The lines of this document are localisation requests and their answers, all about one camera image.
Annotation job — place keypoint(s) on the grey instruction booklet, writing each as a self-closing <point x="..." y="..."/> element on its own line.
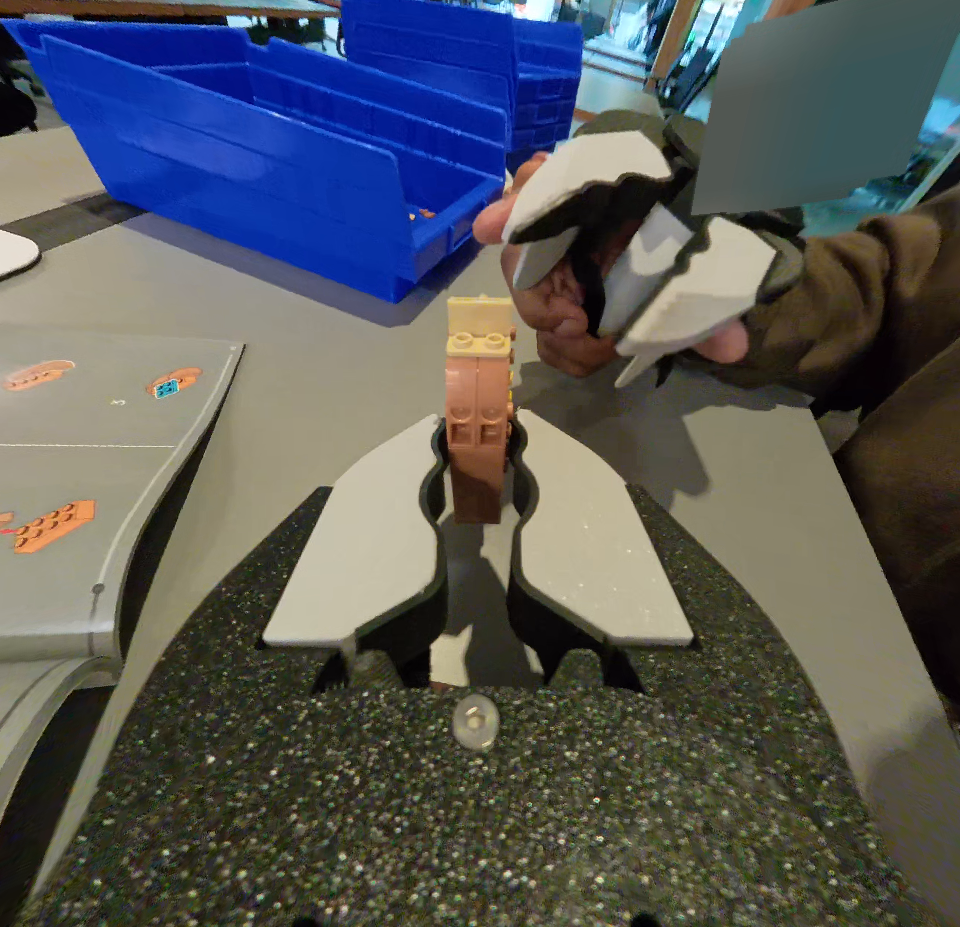
<point x="82" y="492"/>

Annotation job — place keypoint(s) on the wooden support column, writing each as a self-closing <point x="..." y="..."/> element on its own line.
<point x="675" y="19"/>

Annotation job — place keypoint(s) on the person's brown hoodie torso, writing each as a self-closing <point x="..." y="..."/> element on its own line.
<point x="915" y="529"/>

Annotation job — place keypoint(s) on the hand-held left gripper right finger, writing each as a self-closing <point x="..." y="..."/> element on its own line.
<point x="600" y="559"/>

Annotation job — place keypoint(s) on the long wooden table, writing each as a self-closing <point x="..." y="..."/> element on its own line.
<point x="150" y="1"/>

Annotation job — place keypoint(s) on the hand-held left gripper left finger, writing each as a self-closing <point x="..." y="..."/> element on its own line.
<point x="360" y="559"/>

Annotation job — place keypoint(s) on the brown and tan brick model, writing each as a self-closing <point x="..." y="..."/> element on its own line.
<point x="476" y="432"/>

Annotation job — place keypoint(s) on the person's right forearm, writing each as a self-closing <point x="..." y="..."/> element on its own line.
<point x="862" y="297"/>

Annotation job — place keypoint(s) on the white monitor stand base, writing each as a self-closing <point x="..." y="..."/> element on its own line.
<point x="15" y="256"/>

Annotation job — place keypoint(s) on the person's right hand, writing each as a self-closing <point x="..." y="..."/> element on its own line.
<point x="562" y="319"/>

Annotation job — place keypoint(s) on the grey desk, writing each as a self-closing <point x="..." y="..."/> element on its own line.
<point x="300" y="357"/>

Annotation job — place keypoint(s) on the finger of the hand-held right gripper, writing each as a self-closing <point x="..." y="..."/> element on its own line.
<point x="712" y="289"/>
<point x="592" y="162"/>

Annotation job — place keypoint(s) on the large blue plastic bin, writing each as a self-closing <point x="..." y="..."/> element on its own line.
<point x="225" y="154"/>

